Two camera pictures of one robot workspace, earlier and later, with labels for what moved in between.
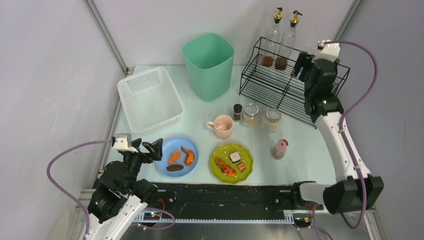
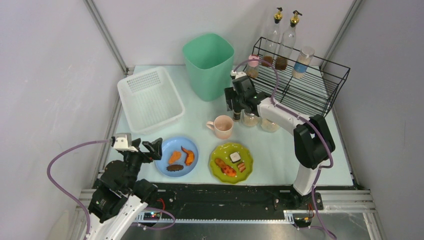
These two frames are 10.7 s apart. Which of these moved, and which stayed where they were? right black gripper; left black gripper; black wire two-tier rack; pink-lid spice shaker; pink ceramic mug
Moved: pink-lid spice shaker; right black gripper
Stayed: pink ceramic mug; left black gripper; black wire two-tier rack
